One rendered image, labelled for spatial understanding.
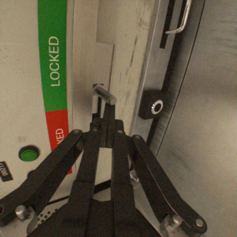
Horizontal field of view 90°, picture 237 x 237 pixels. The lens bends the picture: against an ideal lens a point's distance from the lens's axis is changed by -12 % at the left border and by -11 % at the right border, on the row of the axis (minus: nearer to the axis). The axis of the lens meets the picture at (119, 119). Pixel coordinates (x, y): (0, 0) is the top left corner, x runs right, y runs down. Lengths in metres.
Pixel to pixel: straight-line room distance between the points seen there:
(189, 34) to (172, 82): 0.10
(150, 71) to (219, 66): 0.12
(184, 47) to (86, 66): 0.21
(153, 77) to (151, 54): 0.05
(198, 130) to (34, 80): 0.30
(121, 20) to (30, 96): 0.18
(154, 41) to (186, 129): 0.19
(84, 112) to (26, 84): 0.09
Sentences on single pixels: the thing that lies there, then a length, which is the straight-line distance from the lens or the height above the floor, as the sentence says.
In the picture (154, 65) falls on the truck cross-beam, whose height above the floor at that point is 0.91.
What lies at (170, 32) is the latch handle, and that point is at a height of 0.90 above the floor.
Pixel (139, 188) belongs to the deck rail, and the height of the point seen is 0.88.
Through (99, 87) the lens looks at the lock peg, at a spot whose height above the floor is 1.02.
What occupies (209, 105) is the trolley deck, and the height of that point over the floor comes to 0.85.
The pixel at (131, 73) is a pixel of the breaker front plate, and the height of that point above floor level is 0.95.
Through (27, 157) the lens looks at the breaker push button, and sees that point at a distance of 0.27.
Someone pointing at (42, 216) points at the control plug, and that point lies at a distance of 0.32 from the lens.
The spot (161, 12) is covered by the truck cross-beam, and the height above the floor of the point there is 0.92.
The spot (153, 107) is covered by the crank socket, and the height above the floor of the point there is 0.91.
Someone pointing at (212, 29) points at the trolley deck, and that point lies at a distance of 0.30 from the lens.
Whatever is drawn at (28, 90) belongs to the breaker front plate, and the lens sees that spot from 0.22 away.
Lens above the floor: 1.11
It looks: 31 degrees down
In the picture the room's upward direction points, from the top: 100 degrees counter-clockwise
